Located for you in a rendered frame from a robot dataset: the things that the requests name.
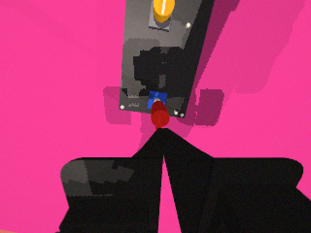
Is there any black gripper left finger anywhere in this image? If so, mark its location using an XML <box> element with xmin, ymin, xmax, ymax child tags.
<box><xmin>59</xmin><ymin>128</ymin><xmax>165</xmax><ymax>233</ymax></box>

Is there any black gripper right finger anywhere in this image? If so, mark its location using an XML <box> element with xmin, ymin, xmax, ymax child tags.
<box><xmin>163</xmin><ymin>128</ymin><xmax>303</xmax><ymax>233</ymax></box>

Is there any grey circuit board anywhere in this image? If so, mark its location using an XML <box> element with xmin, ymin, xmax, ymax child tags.
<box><xmin>119</xmin><ymin>0</ymin><xmax>215</xmax><ymax>130</ymax></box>

